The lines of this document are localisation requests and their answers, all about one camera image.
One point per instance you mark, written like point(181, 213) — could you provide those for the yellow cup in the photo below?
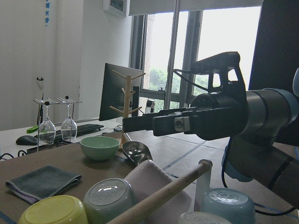
point(62, 209)

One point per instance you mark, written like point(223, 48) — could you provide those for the white wire cup rack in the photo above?
point(146, 207)

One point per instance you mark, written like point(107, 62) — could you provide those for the large dark monitor back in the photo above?
point(275, 74)

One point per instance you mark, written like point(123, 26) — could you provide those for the green plastic clamp tool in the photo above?
point(32, 129)

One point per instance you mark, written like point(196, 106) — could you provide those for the grey folded cloth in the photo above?
point(42, 183)

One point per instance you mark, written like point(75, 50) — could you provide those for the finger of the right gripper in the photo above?
point(143, 122)

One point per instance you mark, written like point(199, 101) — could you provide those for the wine glass rack stand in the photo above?
point(59, 100)

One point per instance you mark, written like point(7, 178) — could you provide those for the black computer mouse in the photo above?
point(26, 140)

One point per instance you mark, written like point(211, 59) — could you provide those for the black keyboard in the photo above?
point(81, 130)

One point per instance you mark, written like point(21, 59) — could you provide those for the wooden mug tree stand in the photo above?
point(127, 94)

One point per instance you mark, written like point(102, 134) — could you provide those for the large metal scoop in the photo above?
point(136, 152)

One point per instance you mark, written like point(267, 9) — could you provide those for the hanging wine glass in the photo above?
point(69, 126)
point(47, 130)

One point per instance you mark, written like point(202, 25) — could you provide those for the green bowl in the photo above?
point(99, 148)

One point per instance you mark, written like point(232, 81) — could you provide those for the pink cup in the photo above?
point(146, 179)

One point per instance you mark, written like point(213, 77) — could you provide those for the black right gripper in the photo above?
point(217, 115)

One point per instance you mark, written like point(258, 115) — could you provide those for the white cup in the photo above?
point(196, 217)

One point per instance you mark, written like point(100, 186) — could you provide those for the right hanging wine glass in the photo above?
point(69, 126)

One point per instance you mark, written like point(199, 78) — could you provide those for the grey cup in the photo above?
point(108, 199)

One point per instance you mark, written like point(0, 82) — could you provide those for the left hanging wine glass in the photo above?
point(47, 130)

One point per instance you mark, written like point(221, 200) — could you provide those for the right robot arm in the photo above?
point(251, 120)

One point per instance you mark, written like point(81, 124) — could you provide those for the blue cup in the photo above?
point(233, 205)

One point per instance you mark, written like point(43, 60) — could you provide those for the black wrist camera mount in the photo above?
point(223, 70)

